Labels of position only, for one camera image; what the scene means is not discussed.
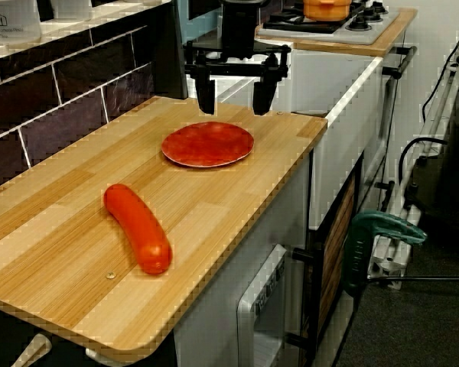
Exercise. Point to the wood panel cabinet door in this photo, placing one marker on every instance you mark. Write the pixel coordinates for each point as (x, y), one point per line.
(336, 252)

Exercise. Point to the red round plate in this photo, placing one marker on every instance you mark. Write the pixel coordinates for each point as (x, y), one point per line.
(208, 144)

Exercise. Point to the orange toy pot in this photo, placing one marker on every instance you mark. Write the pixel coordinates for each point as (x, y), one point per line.
(325, 9)

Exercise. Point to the white lidded storage jar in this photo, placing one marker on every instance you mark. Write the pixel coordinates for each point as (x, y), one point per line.
(11, 23)

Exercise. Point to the black shelf post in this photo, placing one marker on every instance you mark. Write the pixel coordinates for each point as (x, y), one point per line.
(172, 49)

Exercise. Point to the black stove knob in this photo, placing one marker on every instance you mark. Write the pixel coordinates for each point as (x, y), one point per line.
(373, 13)
(379, 7)
(357, 23)

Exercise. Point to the aluminium frame rail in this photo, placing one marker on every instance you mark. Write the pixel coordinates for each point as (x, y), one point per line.
(436, 114)

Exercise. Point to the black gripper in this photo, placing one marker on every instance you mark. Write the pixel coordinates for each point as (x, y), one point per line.
(240, 26)

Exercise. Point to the grey toy stove top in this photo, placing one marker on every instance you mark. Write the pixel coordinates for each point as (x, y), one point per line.
(329, 32)

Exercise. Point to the white toy sink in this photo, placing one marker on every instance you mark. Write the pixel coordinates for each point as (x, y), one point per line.
(340, 126)

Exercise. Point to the green clamp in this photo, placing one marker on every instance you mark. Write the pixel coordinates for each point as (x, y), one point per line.
(367, 237)

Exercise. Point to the white toy dishwasher door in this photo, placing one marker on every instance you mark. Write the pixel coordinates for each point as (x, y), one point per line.
(262, 306)

